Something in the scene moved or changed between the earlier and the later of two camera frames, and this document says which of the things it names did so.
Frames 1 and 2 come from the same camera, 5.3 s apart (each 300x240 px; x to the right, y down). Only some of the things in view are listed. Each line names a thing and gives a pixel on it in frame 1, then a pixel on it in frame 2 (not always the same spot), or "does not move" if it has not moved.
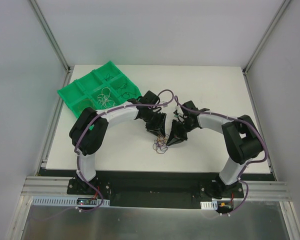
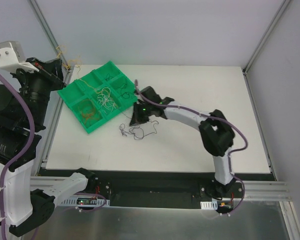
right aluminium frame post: x=284 y=5 does not move
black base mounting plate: x=154 y=189 does not move
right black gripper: x=179 y=126 to x=141 y=110
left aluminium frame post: x=50 y=35 does not move
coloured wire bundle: x=160 y=148 to x=143 y=134
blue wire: x=108 y=77 does not move
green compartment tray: x=103 y=87 does not move
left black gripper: x=154 y=119 to x=50 y=74
